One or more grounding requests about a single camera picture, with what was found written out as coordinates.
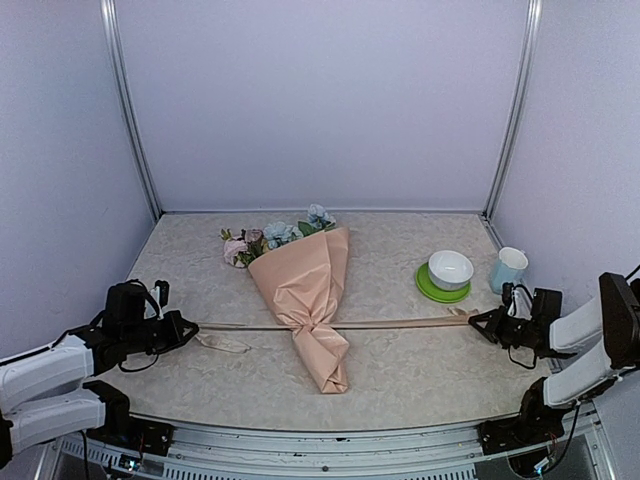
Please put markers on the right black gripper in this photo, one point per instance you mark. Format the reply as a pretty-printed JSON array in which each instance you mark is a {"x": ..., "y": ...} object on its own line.
[{"x": 494, "y": 328}]

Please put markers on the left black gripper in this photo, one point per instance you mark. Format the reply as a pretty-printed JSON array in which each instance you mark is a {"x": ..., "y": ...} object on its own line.
[{"x": 174, "y": 335}]

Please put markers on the tan ribbon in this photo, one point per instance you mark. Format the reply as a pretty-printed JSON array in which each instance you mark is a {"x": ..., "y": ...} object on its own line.
[{"x": 209, "y": 336}]

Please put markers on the pink rose stem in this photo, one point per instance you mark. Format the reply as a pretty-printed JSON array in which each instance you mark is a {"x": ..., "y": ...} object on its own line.
[{"x": 241, "y": 250}]

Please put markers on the pink wrapping paper sheet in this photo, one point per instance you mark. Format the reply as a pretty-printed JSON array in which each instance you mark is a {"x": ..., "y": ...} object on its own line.
[{"x": 302, "y": 284}]

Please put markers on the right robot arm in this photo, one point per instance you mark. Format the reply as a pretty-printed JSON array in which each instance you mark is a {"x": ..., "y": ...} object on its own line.
[{"x": 600, "y": 338}]

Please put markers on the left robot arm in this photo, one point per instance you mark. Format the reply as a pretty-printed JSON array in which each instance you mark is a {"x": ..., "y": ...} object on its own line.
[{"x": 55, "y": 390}]

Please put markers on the light blue cup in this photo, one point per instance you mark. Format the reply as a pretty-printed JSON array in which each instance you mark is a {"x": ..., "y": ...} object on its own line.
[{"x": 510, "y": 266}]

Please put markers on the white ceramic bowl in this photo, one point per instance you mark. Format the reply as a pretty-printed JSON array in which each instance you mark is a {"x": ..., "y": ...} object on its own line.
[{"x": 450, "y": 270}]

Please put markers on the green plate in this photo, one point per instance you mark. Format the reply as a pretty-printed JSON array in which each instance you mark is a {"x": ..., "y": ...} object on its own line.
[{"x": 426, "y": 286}]

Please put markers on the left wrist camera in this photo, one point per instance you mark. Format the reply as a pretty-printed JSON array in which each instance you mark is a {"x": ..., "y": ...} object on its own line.
[{"x": 160, "y": 295}]

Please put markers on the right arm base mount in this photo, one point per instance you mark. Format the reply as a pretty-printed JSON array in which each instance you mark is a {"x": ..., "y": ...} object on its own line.
[{"x": 520, "y": 430}]

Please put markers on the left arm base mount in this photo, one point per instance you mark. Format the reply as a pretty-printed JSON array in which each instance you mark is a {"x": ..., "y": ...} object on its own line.
[{"x": 122, "y": 429}]

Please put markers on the front aluminium rail base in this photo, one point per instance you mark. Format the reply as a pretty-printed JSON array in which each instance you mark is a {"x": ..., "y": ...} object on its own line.
[{"x": 442, "y": 452}]

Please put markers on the right aluminium frame post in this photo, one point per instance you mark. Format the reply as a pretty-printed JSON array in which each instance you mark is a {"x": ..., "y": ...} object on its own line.
[{"x": 532, "y": 25}]

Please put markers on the aluminium frame post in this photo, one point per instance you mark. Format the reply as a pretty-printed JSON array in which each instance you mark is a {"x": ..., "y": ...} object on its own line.
[
  {"x": 114, "y": 44},
  {"x": 532, "y": 25}
]

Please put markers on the left aluminium frame post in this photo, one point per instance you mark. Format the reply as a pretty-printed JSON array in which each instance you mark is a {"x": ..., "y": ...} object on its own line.
[{"x": 114, "y": 44}]

